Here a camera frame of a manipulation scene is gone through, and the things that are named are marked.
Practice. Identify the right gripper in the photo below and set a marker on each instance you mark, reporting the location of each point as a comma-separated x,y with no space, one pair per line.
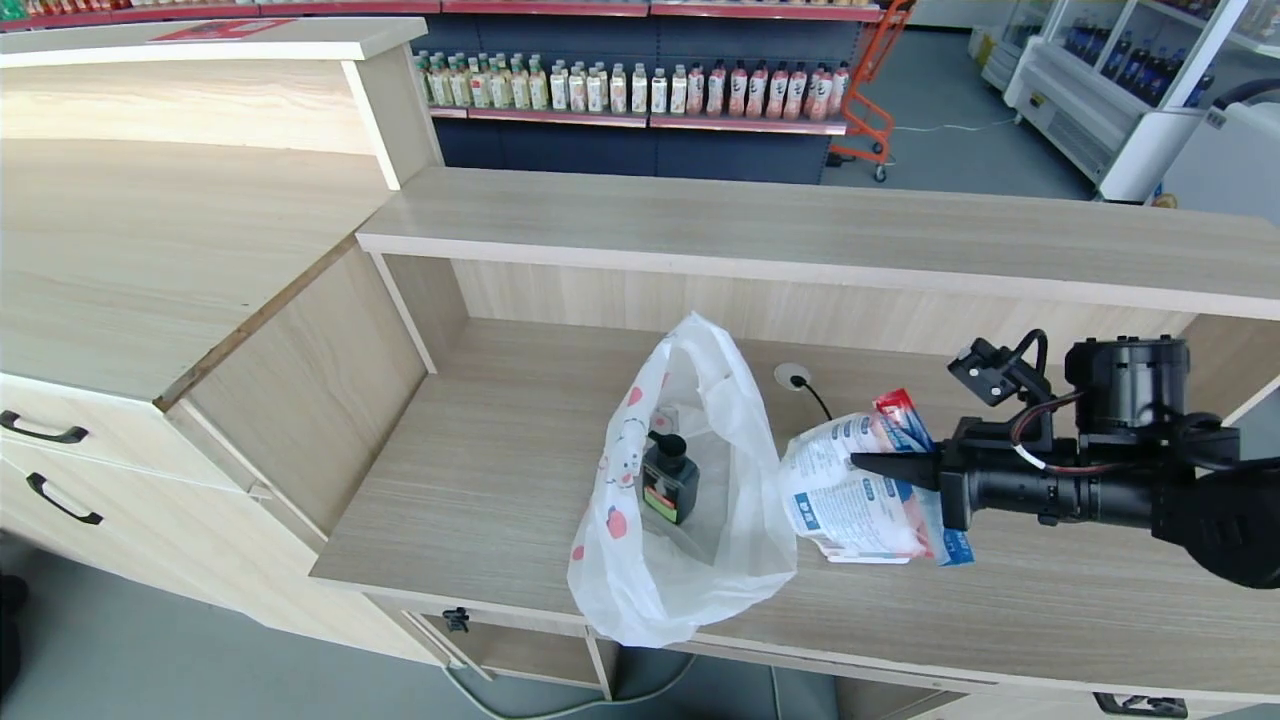
1050,497

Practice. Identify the white and blue snack pack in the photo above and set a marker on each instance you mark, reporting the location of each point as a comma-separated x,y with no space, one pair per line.
850,505

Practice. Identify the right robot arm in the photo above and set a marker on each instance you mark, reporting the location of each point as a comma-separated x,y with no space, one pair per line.
1225,520

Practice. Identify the white printed plastic shopping bag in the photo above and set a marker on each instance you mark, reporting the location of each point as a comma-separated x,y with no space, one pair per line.
640,590

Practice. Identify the black pump bottle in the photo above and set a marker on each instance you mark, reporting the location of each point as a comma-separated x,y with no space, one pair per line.
672,485

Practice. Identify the orange metal trolley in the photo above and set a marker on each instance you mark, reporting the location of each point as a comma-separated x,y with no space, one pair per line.
868,110

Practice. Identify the dark shop shelf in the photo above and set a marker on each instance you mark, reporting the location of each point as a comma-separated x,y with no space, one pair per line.
700,150

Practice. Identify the wooden counter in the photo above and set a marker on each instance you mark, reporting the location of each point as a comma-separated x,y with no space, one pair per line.
620,215

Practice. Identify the white display cooler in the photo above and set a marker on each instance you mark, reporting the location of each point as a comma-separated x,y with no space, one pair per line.
1005,45
1120,120

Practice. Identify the row of dark bottles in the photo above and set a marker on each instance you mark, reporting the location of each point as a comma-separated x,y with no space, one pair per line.
1135,65

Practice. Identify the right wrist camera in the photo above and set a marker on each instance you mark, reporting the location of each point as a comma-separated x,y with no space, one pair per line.
985,375

